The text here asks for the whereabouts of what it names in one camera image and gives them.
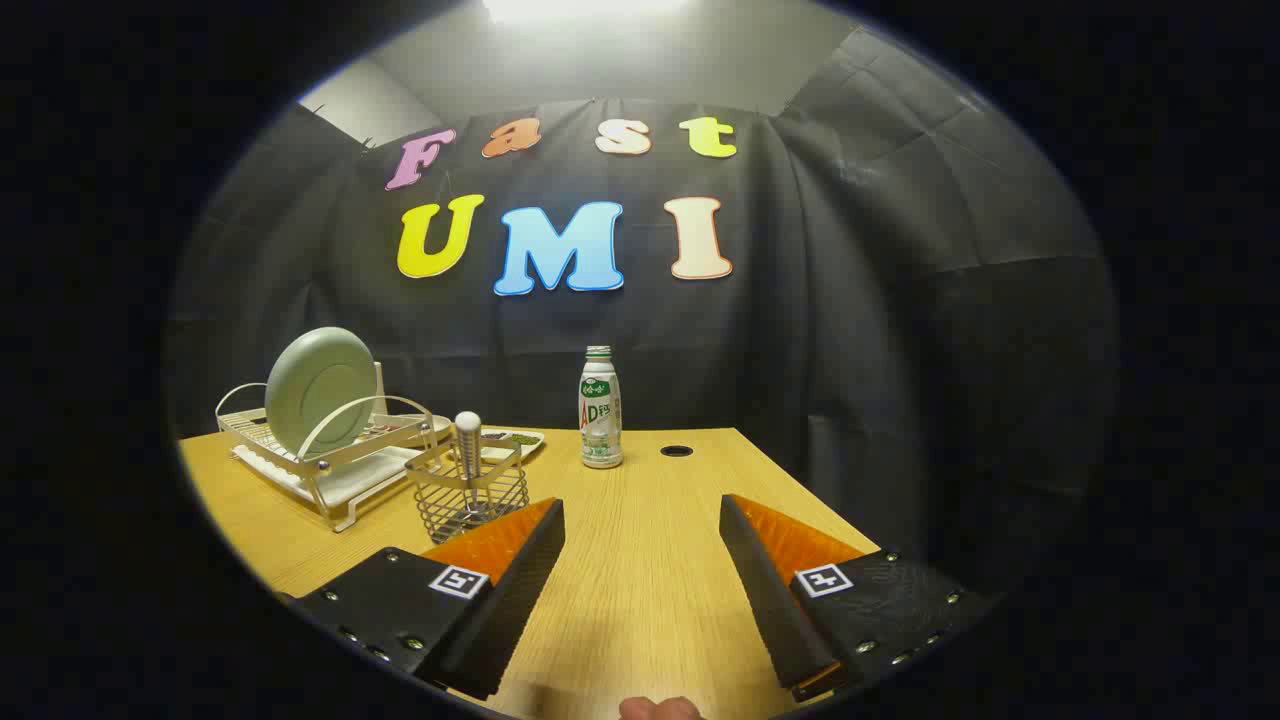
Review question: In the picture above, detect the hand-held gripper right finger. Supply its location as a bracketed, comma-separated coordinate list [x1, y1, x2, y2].
[719, 494, 991, 703]

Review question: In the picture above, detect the white drain tray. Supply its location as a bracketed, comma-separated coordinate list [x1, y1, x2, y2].
[232, 415, 451, 533]

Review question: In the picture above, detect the black backdrop cloth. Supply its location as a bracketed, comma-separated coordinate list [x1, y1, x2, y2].
[165, 25, 1119, 601]

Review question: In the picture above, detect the white wire dish rack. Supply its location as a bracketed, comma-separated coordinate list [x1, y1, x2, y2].
[215, 360, 453, 533]

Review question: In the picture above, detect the white and green drink bottle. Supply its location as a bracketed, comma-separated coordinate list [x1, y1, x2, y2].
[578, 345, 624, 470]

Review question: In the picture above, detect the spoon with blue checked handle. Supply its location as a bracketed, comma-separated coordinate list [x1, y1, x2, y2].
[454, 411, 484, 526]

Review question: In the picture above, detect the metal wire basket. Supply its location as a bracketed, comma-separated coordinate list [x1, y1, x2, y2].
[405, 435, 531, 546]

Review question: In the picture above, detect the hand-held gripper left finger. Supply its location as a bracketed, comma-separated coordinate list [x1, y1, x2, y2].
[285, 497, 566, 701]

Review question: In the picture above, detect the pale green plate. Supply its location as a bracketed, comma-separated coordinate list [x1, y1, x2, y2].
[264, 327, 378, 457]

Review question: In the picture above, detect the white compartment dish with beans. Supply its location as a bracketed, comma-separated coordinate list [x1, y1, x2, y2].
[480, 428, 546, 463]

